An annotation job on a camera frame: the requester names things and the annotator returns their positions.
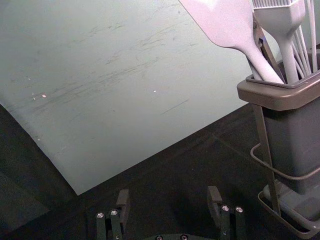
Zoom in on white silicone spatula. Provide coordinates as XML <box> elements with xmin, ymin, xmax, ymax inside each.
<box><xmin>178</xmin><ymin>0</ymin><xmax>286</xmax><ymax>85</ymax></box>

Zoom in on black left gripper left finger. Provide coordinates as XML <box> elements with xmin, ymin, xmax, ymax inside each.
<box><xmin>95</xmin><ymin>189</ymin><xmax>131</xmax><ymax>240</ymax></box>

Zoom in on plain pale wall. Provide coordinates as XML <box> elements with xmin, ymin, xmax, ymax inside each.
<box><xmin>0</xmin><ymin>0</ymin><xmax>320</xmax><ymax>197</ymax></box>

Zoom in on white silicone whisk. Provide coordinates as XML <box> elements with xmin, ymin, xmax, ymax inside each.
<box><xmin>291</xmin><ymin>0</ymin><xmax>319</xmax><ymax>79</ymax></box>

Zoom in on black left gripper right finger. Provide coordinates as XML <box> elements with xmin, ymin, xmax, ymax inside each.
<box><xmin>206</xmin><ymin>185</ymin><xmax>245</xmax><ymax>240</ymax></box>

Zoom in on black table cloth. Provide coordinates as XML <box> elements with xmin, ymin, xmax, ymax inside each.
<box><xmin>0</xmin><ymin>58</ymin><xmax>320</xmax><ymax>240</ymax></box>

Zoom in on white silicone basting brush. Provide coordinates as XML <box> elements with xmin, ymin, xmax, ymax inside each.
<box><xmin>251</xmin><ymin>0</ymin><xmax>307</xmax><ymax>84</ymax></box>

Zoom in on grey utensil holder brown rim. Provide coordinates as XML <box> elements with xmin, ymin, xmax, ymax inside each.
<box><xmin>236</xmin><ymin>69</ymin><xmax>320</xmax><ymax>196</ymax></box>

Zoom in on black rack with steel bars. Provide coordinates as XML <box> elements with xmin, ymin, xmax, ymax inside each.
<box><xmin>249</xmin><ymin>101</ymin><xmax>320</xmax><ymax>240</ymax></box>

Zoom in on steel kitchen tongs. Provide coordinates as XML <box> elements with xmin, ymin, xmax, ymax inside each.
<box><xmin>252</xmin><ymin>20</ymin><xmax>286</xmax><ymax>81</ymax></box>

